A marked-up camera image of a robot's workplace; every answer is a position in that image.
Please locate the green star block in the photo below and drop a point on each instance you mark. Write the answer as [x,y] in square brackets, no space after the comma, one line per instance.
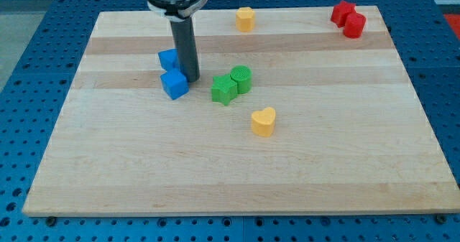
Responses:
[223,89]

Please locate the yellow heart block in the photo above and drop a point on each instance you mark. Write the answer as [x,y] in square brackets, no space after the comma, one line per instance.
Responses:
[263,122]

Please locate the red cylinder block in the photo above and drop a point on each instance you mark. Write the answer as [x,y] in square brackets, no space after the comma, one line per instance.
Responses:
[354,25]

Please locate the blue cube block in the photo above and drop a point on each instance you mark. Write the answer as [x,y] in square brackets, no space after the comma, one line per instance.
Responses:
[174,83]

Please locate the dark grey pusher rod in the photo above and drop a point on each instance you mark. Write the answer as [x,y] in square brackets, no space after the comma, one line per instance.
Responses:
[185,44]

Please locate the yellow hexagon block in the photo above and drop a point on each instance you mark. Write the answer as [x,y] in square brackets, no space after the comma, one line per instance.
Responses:
[245,19]

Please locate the green cylinder block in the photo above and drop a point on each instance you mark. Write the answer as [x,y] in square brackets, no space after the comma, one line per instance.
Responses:
[242,75]

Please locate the red star block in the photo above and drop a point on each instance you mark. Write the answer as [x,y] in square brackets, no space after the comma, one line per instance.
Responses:
[341,11]

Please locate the wooden board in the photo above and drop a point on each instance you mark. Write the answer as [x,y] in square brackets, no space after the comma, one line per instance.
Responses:
[350,137]

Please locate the blue block behind rod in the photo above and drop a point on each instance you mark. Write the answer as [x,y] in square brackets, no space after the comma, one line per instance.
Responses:
[169,60]

